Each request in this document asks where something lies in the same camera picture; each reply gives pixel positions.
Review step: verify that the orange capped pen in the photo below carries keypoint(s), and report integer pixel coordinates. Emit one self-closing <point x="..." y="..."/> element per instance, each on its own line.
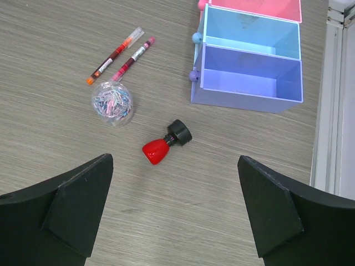
<point x="130" y="40"/>

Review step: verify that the light blue drawer box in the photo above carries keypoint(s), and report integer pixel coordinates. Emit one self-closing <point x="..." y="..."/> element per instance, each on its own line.
<point x="248" y="31"/>

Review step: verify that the red stamp black cap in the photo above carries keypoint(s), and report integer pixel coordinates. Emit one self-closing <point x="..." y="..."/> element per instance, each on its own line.
<point x="178" y="134"/>

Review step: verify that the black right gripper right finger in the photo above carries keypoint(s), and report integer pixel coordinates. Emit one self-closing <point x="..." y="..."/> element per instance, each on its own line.
<point x="293" y="223"/>

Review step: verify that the pink drawer box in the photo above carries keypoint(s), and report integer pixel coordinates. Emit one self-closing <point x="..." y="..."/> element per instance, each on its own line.
<point x="289" y="10"/>

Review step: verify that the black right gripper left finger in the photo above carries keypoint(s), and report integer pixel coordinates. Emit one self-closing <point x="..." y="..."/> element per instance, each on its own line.
<point x="56" y="221"/>

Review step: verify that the clear jar of paper clips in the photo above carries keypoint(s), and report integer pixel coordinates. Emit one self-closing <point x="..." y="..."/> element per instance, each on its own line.
<point x="113" y="103"/>

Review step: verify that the purple drawer box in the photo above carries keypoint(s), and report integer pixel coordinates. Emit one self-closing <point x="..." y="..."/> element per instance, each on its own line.
<point x="246" y="80"/>

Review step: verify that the aluminium frame rail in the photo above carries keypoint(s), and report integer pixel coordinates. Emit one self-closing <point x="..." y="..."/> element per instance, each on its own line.
<point x="333" y="152"/>

